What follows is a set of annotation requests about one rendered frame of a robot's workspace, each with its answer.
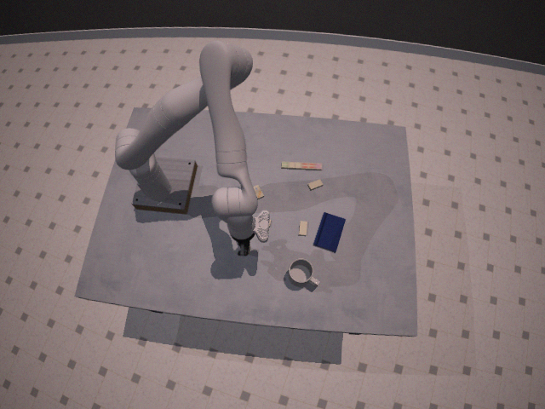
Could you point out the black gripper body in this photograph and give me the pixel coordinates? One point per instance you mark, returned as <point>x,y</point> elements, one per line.
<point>243,241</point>

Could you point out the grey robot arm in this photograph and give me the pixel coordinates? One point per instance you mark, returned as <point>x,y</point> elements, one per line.
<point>220,63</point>

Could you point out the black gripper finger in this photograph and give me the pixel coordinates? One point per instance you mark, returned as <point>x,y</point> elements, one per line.
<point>244,250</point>

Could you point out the grey cup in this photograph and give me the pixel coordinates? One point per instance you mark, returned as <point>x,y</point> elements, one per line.
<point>300,270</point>

